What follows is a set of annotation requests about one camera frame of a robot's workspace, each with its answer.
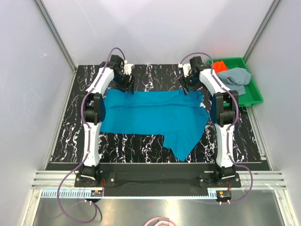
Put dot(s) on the aluminium frame rail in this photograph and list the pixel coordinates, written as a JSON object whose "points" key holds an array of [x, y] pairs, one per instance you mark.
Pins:
{"points": [[257, 180]]}

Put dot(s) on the grey t shirt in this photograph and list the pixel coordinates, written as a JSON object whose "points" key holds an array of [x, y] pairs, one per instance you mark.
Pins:
{"points": [[235, 79]]}

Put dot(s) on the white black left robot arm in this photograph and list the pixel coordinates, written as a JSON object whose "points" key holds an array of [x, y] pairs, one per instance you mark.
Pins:
{"points": [[93, 113]]}

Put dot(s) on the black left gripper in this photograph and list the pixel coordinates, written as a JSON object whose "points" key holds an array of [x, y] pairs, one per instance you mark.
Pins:
{"points": [[127, 86]]}

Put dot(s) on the orange t shirt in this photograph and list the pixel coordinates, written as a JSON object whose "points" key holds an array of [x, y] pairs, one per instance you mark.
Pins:
{"points": [[220, 66]]}

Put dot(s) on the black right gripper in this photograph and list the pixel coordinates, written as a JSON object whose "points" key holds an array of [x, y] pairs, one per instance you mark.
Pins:
{"points": [[183, 81]]}

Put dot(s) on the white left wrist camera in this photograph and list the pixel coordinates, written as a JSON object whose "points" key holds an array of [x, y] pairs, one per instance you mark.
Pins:
{"points": [[128, 68]]}

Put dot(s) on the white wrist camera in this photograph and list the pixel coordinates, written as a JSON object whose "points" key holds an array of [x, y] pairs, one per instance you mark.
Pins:
{"points": [[128, 68], [186, 69]]}

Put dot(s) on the green plastic tray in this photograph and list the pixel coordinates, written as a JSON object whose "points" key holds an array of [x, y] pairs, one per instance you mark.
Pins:
{"points": [[252, 96]]}

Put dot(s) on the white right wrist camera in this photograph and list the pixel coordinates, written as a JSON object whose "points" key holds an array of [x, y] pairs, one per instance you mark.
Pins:
{"points": [[186, 69]]}

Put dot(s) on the blue t shirt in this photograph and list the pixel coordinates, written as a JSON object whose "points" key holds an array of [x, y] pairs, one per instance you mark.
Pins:
{"points": [[181, 119]]}

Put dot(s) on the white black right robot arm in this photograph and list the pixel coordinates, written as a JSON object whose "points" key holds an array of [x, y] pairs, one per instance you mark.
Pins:
{"points": [[223, 114]]}

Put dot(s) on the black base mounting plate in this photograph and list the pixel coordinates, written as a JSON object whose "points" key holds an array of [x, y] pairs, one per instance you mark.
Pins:
{"points": [[198, 179]]}

